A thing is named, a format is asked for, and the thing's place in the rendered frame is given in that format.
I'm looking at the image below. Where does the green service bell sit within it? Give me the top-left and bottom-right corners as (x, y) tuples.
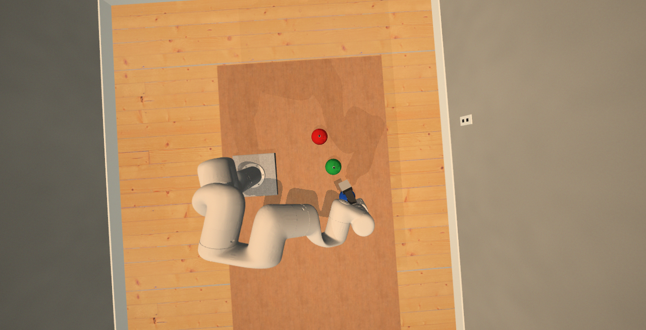
(326, 159), (341, 175)

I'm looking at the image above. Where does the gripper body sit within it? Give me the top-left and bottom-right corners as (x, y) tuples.
(354, 198), (368, 211)

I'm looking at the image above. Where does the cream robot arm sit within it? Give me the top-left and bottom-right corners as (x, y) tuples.
(192, 157), (375, 269)

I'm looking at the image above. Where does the red dome bell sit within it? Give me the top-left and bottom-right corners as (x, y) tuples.
(311, 129), (328, 145)

